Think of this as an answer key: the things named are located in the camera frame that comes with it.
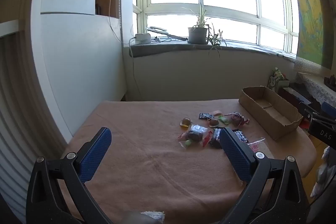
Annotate black white-lettered snack bar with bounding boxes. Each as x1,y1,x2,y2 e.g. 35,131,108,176
232,130,249,143

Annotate black snack packet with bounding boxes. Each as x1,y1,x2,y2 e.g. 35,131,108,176
209,128,223,149

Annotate dark box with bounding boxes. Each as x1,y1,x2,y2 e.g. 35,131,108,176
278,86,313,109

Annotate white cabinet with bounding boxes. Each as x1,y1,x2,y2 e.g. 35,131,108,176
30,0,135,143

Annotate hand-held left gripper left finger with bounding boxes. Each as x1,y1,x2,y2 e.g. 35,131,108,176
26,127,113,224

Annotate red-wrapped dark snack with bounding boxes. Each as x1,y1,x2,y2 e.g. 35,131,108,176
228,112,250,126

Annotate clear red-print packet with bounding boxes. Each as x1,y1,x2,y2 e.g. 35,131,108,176
247,137,266,153

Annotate white ribbed panel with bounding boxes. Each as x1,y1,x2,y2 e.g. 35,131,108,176
0,27,72,216

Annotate white lace cloth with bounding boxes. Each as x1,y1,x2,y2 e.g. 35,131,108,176
294,56,336,109

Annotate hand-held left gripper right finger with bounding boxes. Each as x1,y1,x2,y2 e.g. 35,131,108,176
219,127,311,224

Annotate dark brown wrapped snack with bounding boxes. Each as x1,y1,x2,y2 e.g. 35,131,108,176
178,132,204,142

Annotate red snack packet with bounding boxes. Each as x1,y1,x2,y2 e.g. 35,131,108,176
200,131,214,148

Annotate white fuzzy cloth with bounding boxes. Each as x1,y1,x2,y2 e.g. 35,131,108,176
140,211,166,223

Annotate white window frame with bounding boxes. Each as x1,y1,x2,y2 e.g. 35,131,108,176
133,0,300,54

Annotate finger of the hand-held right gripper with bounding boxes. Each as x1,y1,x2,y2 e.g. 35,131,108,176
299,101,336,122

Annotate clear silver snack packet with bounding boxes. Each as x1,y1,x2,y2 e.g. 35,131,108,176
190,124,208,134

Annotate yellow green wall poster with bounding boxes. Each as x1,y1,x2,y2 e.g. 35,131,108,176
285,0,336,68

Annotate green patterned bag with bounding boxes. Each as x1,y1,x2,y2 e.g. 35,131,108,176
268,68,290,92

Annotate light patterned cloth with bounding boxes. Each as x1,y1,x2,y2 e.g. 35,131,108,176
311,145,336,198

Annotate potted spider plant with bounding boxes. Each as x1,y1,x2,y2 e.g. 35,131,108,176
182,2,227,58

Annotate brown cardboard box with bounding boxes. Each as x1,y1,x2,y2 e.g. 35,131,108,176
238,86,303,141

